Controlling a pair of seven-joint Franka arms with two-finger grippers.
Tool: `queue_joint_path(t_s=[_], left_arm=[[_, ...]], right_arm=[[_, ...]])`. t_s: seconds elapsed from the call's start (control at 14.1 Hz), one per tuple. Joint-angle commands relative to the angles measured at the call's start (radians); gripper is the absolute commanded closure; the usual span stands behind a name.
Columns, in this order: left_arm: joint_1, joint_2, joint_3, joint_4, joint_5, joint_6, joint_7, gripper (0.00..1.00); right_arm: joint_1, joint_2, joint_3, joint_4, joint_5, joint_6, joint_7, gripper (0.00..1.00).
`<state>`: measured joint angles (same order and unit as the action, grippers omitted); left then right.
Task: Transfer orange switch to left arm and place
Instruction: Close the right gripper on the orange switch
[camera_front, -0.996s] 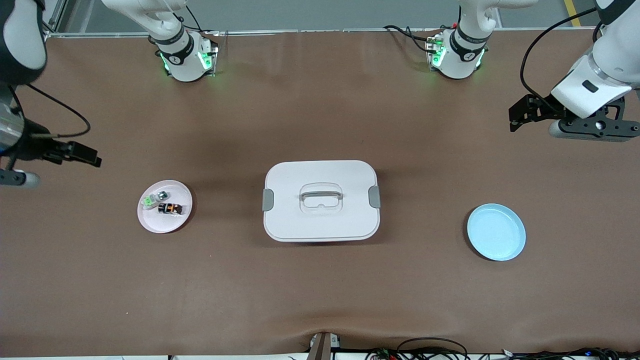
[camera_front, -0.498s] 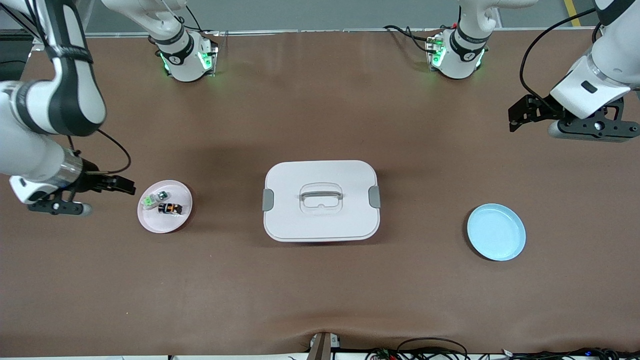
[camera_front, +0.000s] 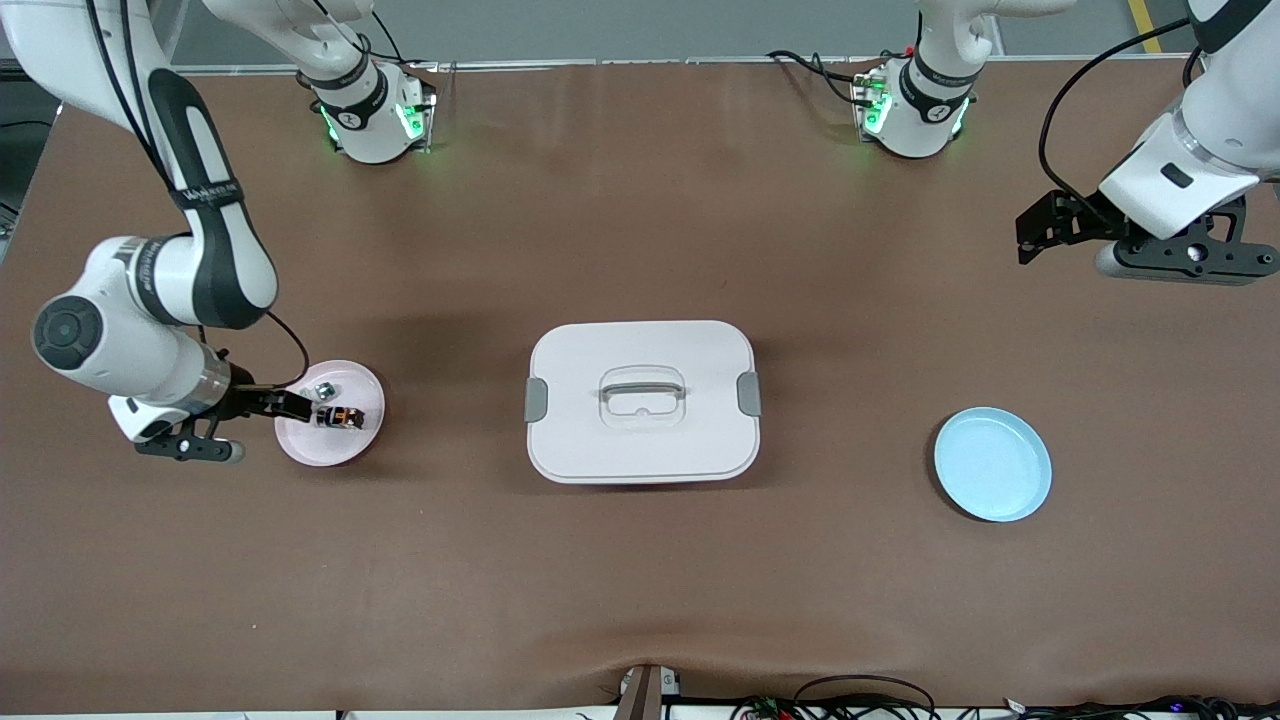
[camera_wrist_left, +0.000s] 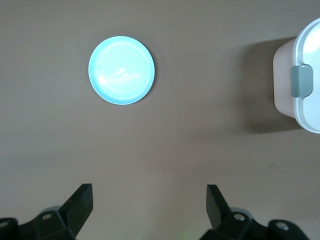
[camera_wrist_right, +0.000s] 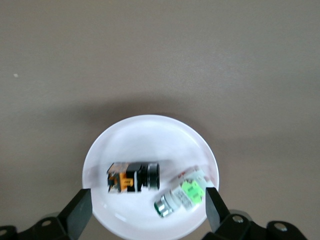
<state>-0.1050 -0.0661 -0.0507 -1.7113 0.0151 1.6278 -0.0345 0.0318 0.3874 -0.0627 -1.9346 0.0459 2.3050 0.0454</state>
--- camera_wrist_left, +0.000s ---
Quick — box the light blue round plate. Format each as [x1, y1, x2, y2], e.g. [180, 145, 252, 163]
[87, 35, 156, 106]

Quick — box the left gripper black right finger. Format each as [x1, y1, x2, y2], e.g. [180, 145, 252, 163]
[199, 184, 311, 240]

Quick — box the white lidded storage box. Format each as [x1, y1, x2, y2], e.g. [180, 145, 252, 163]
[272, 16, 320, 135]

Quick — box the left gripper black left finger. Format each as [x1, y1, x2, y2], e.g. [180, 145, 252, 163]
[0, 183, 95, 240]

